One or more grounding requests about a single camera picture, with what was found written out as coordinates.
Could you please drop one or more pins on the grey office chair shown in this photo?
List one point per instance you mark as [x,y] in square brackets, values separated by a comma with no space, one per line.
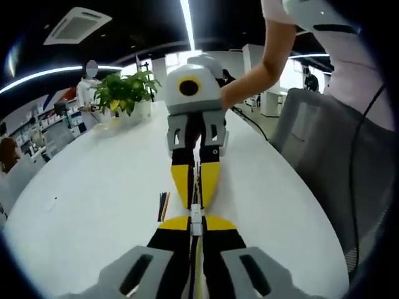
[321,146]

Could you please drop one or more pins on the curved ceiling light strip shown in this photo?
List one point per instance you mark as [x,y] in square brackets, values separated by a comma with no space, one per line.
[46,75]

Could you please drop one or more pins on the straight ceiling light strip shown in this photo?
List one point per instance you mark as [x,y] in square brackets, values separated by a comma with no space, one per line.
[188,21]

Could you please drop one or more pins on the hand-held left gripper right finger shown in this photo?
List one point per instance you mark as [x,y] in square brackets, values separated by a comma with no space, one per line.
[233,268]

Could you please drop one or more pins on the person's pink clothed torso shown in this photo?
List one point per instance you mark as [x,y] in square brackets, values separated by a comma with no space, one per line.
[352,71]

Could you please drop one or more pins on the ceiling air conditioner vent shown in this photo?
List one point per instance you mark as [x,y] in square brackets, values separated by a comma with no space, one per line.
[78,26]

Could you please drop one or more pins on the white JST connector plug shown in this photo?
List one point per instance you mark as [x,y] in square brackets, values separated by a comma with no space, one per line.
[196,209]

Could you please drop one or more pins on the green potted plant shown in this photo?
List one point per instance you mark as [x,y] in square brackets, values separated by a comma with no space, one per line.
[124,90]

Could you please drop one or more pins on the white JST connector socket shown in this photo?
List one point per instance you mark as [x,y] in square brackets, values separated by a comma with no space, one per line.
[197,225]

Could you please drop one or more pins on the black computer monitor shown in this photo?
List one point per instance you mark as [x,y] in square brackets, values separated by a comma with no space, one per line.
[60,109]

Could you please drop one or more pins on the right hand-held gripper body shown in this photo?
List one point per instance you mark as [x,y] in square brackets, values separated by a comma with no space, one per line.
[205,93]

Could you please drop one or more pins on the white chest-worn device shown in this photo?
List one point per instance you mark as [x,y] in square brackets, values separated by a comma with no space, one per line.
[311,15]

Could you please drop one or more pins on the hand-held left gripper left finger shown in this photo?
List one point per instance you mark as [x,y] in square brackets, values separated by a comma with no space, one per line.
[146,268]

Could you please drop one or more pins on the white storage shelves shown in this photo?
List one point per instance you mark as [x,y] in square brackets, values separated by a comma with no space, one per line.
[34,124]

